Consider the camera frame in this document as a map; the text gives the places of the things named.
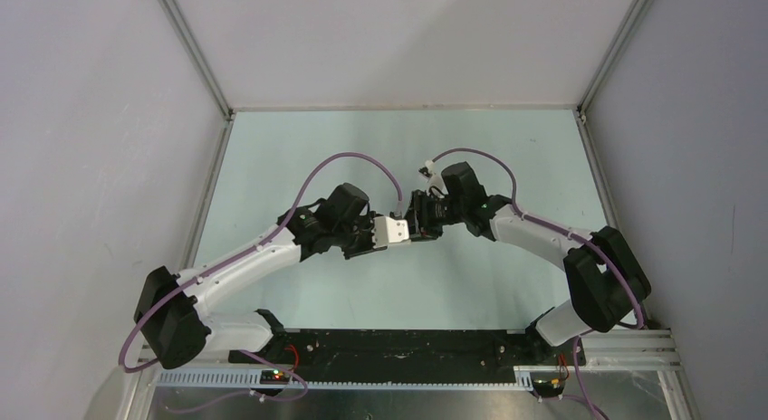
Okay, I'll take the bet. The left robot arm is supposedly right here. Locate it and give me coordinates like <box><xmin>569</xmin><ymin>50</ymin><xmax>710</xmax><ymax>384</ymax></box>
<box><xmin>134</xmin><ymin>183</ymin><xmax>377</xmax><ymax>369</ymax></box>

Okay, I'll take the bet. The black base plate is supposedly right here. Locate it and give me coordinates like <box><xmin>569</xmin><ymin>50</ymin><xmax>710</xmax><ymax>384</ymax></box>
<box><xmin>257</xmin><ymin>329</ymin><xmax>586</xmax><ymax>385</ymax></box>

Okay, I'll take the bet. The aluminium frame rail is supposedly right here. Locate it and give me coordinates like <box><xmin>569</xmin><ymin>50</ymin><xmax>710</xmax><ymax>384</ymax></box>
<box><xmin>158</xmin><ymin>0</ymin><xmax>234</xmax><ymax>121</ymax></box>

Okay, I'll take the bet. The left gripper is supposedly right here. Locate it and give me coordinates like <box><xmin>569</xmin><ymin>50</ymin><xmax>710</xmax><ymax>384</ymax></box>
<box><xmin>333</xmin><ymin>211</ymin><xmax>388</xmax><ymax>261</ymax></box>

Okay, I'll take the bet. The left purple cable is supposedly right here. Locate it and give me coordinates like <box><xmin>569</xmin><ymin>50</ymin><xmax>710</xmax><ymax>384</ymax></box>
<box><xmin>118</xmin><ymin>151</ymin><xmax>404</xmax><ymax>404</ymax></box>

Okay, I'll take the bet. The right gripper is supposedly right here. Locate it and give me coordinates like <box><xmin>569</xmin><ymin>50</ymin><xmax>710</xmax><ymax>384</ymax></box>
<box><xmin>404</xmin><ymin>189</ymin><xmax>466</xmax><ymax>243</ymax></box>

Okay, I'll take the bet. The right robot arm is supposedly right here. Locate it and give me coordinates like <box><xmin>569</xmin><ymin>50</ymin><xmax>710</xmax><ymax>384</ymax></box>
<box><xmin>406</xmin><ymin>161</ymin><xmax>651</xmax><ymax>364</ymax></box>

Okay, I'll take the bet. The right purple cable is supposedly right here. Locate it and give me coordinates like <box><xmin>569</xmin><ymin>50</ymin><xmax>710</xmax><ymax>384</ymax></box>
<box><xmin>431</xmin><ymin>147</ymin><xmax>646</xmax><ymax>420</ymax></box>

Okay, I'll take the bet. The white slotted cable duct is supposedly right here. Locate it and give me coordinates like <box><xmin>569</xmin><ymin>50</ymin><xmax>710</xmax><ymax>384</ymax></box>
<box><xmin>157</xmin><ymin>368</ymin><xmax>535</xmax><ymax>392</ymax></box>

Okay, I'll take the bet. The purple cable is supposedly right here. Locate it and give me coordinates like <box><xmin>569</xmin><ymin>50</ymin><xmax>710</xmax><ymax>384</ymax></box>
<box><xmin>431</xmin><ymin>147</ymin><xmax>646</xmax><ymax>420</ymax></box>
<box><xmin>118</xmin><ymin>151</ymin><xmax>404</xmax><ymax>404</ymax></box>

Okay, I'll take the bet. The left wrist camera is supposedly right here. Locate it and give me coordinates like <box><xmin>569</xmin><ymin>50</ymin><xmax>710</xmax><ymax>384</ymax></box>
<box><xmin>372</xmin><ymin>216</ymin><xmax>410</xmax><ymax>249</ymax></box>

